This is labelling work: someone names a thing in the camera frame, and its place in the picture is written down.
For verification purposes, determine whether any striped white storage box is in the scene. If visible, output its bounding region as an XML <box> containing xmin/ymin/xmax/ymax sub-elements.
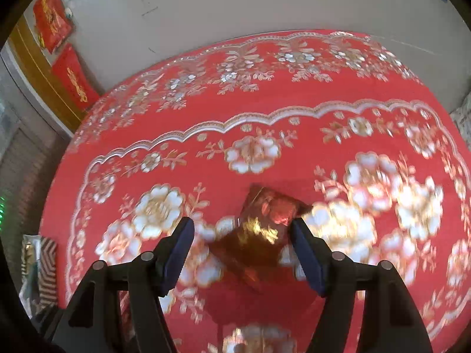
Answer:
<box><xmin>19</xmin><ymin>234</ymin><xmax>57</xmax><ymax>319</ymax></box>

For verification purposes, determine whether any floral cushioned chair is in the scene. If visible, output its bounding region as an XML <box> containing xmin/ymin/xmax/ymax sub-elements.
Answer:
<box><xmin>450</xmin><ymin>92</ymin><xmax>471</xmax><ymax>147</ymax></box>

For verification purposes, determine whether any lower red wall banner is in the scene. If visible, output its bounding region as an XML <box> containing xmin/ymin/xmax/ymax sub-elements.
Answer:
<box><xmin>51</xmin><ymin>43</ymin><xmax>100</xmax><ymax>111</ymax></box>

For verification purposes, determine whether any red wall banner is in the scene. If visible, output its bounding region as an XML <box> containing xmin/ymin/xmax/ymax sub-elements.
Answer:
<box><xmin>33</xmin><ymin>0</ymin><xmax>73</xmax><ymax>54</ymax></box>
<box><xmin>51</xmin><ymin>43</ymin><xmax>100</xmax><ymax>111</ymax></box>

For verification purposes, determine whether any wooden door frame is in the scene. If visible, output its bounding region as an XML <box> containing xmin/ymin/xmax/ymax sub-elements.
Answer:
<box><xmin>5</xmin><ymin>16</ymin><xmax>84</xmax><ymax>136</ymax></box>

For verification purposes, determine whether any upper red wall banner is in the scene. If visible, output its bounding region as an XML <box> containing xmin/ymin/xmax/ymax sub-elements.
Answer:
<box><xmin>33</xmin><ymin>0</ymin><xmax>73</xmax><ymax>54</ymax></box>

